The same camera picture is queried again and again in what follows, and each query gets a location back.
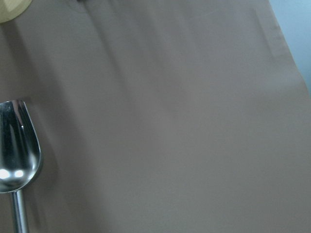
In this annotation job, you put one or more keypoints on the steel ice scoop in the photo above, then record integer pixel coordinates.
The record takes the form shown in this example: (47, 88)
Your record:
(20, 157)

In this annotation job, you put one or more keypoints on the wooden stand with pegs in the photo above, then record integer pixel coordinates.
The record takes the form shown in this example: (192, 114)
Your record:
(10, 9)

